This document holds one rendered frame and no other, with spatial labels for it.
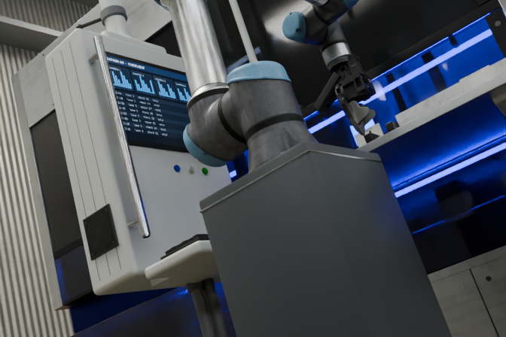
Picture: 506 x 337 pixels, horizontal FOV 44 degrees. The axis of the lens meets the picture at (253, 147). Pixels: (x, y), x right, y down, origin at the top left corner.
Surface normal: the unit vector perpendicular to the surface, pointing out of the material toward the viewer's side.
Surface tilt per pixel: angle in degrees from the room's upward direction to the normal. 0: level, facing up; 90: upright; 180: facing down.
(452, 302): 90
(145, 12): 90
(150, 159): 90
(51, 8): 90
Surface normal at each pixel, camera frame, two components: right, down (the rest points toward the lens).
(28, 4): 0.72, -0.44
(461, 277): -0.58, -0.12
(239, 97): -0.73, -0.02
